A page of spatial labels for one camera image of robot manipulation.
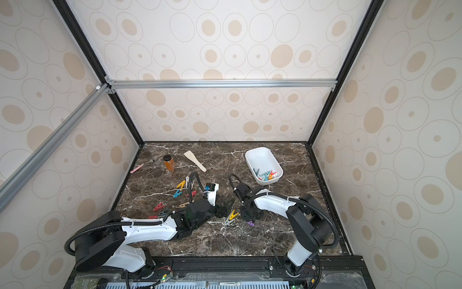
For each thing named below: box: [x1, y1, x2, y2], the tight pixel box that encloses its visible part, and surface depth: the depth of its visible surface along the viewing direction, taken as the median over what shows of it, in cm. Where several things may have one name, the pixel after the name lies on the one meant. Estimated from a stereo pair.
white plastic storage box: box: [245, 146, 284, 187], surface depth 108 cm
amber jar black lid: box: [163, 154, 175, 171], surface depth 102 cm
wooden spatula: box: [183, 149, 207, 173], surface depth 115 cm
